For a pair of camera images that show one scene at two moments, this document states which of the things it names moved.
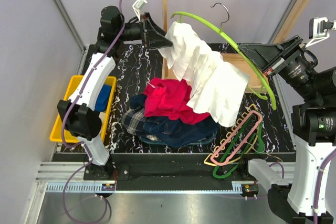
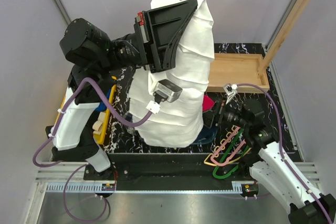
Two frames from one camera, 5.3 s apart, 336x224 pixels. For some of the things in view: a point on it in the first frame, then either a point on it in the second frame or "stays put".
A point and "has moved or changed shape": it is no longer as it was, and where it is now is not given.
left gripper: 155,38 → 157,32
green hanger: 258,149 stays put
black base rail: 167,172 stays put
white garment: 214,86 has moved or changed shape
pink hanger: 227,141 stays put
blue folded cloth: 102,98 stays put
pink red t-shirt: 168,98 → 207,103
